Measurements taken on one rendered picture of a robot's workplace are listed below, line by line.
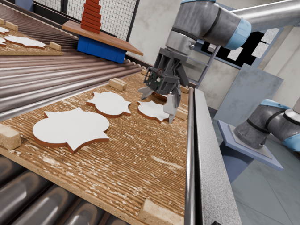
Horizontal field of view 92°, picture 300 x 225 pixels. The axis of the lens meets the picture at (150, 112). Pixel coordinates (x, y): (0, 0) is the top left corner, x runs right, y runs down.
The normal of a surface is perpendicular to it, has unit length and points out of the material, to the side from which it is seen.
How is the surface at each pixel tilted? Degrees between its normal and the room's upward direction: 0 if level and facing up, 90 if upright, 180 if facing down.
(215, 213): 0
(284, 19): 108
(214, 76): 90
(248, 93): 76
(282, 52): 90
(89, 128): 0
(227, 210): 0
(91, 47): 90
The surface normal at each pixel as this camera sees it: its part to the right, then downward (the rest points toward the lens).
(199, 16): 0.08, 0.52
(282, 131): -1.00, 0.01
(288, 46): -0.26, 0.35
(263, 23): 0.09, 0.78
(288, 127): -0.94, 0.16
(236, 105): -0.17, 0.14
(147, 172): 0.35, -0.83
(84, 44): 0.35, 0.54
